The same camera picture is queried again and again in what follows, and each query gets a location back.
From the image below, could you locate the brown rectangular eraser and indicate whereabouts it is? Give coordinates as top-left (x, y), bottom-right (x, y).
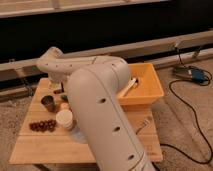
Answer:
top-left (53, 89), bottom-right (64, 94)

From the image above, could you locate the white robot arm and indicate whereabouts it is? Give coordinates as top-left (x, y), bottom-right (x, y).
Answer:
top-left (37, 47), bottom-right (155, 171)

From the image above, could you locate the white paper cup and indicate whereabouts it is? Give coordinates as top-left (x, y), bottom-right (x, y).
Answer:
top-left (56, 109), bottom-right (73, 130)

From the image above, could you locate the dark metal cup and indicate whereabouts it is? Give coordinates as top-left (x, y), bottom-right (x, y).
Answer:
top-left (41, 95), bottom-right (55, 112)

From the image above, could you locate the white utensil in bin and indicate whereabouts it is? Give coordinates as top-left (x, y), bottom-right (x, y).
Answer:
top-left (118, 78), bottom-right (138, 97)

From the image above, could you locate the yellow plastic bin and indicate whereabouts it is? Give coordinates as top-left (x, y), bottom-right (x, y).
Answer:
top-left (118, 63), bottom-right (164, 106)

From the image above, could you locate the green chili pepper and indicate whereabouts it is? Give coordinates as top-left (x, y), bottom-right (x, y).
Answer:
top-left (61, 95), bottom-right (68, 102)

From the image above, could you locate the small yellow red fruit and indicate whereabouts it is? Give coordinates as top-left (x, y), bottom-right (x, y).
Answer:
top-left (60, 103), bottom-right (70, 110)

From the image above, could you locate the silver metal fork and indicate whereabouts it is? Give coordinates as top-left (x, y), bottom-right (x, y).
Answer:
top-left (136, 119), bottom-right (150, 135)

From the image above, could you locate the grey-blue crumpled cloth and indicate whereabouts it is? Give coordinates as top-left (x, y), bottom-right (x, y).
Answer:
top-left (70, 127), bottom-right (87, 144)

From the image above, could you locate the bunch of dark grapes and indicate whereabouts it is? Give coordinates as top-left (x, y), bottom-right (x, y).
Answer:
top-left (29, 119), bottom-right (57, 132)

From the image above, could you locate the wooden board table top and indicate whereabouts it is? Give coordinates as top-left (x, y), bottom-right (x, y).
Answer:
top-left (10, 78), bottom-right (163, 164)

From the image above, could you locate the blue power adapter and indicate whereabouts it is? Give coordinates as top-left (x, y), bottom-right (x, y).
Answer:
top-left (173, 67), bottom-right (206, 83)

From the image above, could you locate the black power cable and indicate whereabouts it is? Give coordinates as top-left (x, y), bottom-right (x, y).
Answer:
top-left (160, 46), bottom-right (213, 165)

